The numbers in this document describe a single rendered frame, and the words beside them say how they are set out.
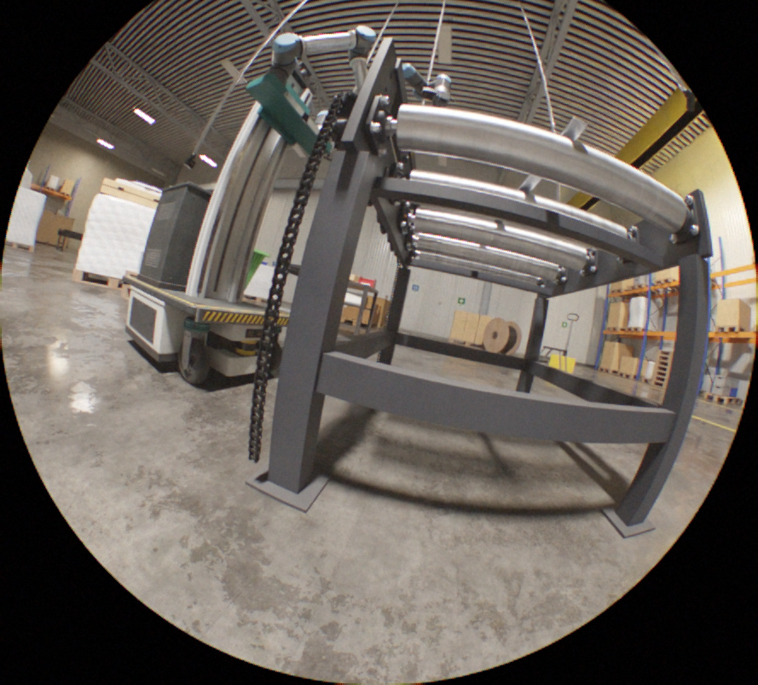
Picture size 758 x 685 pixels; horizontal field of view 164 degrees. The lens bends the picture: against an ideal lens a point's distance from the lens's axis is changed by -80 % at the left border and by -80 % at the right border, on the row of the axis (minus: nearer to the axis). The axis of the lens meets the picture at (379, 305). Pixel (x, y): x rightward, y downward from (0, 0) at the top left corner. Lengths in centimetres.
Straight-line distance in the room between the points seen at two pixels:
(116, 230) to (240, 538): 357
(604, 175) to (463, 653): 88
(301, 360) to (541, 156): 63
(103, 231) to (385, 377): 366
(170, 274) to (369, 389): 113
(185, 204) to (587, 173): 149
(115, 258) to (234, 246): 255
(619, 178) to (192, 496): 111
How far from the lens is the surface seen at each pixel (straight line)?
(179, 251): 139
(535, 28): 894
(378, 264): 1156
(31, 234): 822
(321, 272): 48
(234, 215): 144
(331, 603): 48
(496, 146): 59
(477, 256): 139
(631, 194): 73
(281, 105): 145
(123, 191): 389
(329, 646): 45
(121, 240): 378
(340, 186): 53
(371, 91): 65
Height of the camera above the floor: 43
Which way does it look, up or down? 2 degrees up
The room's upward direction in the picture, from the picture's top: 12 degrees clockwise
